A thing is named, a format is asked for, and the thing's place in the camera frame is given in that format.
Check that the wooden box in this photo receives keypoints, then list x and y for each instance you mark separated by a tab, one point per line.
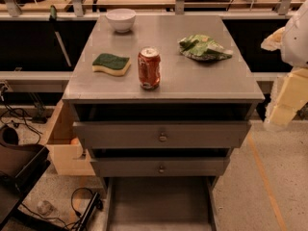
68	159

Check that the grey middle drawer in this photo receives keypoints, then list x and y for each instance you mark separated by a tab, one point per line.
155	167

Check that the white ceramic bowl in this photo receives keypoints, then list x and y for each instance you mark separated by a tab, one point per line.
121	20

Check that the grey top drawer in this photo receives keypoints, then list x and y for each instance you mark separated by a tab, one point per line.
133	135

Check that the green jalapeno chip bag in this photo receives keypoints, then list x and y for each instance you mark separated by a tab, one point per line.
203	48

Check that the black power strip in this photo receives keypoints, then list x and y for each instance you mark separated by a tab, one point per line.
95	203

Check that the green yellow sponge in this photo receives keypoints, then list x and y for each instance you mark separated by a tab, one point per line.
111	64

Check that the grey open bottom drawer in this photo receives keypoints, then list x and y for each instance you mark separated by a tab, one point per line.
160	204

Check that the grey metal drawer cabinet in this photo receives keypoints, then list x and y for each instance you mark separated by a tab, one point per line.
189	90

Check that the orange ball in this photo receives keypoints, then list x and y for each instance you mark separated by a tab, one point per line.
74	141

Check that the red soda can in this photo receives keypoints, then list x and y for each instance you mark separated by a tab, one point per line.
149	67

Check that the black tray cart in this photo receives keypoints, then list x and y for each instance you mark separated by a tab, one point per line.
21	166

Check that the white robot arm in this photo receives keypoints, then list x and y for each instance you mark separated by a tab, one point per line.
292	41

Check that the green handled tool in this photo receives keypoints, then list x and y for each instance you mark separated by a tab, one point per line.
53	20

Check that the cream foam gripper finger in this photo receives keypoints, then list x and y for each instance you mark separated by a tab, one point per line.
288	95

